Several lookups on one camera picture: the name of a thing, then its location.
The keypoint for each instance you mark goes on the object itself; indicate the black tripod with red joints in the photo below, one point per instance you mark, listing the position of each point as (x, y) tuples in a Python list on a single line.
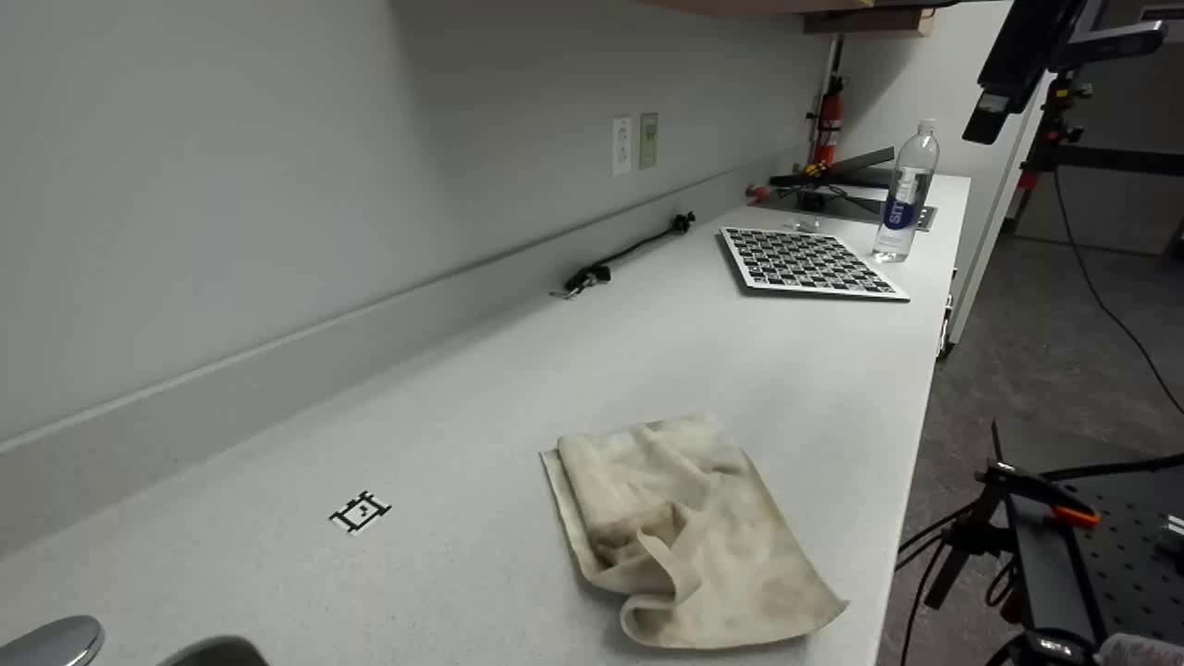
[(1049, 123)]

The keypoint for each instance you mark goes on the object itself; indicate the black folded tripod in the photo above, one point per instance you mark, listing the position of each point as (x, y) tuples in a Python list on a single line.
[(853, 185)]

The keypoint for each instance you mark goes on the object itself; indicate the beige wall switch plate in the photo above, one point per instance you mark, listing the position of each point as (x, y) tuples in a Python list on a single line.
[(647, 140)]

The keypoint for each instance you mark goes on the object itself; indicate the black rod with connector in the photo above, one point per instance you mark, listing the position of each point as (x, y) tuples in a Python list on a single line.
[(629, 253)]

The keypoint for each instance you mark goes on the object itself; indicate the red and black clamp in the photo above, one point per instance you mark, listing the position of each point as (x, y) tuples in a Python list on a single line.
[(830, 115)]

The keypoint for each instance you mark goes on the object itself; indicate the chrome sink faucet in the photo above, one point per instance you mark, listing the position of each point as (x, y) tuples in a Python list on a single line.
[(49, 645)]

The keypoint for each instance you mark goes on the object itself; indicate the black camera on tripod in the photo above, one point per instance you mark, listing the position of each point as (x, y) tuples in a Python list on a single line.
[(1113, 41)]

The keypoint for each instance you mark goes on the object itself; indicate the clear plastic water bottle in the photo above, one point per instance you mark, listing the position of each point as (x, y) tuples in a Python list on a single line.
[(909, 197)]

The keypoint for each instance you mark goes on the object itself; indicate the black stand with orange clamp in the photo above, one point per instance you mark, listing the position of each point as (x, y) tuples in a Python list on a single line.
[(1002, 487)]

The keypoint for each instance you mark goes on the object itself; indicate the cream stained cloth towel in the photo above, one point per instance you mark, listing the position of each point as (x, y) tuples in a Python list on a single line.
[(690, 541)]

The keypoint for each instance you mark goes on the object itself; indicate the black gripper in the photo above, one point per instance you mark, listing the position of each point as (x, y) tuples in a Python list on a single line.
[(1018, 76)]

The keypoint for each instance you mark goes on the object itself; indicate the black perforated breadboard table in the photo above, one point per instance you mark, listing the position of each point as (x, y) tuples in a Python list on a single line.
[(1134, 555)]

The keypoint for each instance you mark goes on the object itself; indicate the checkerboard calibration board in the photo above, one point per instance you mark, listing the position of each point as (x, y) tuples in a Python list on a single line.
[(806, 261)]

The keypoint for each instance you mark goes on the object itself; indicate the white wall outlet plate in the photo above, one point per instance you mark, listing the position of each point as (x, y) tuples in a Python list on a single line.
[(621, 144)]

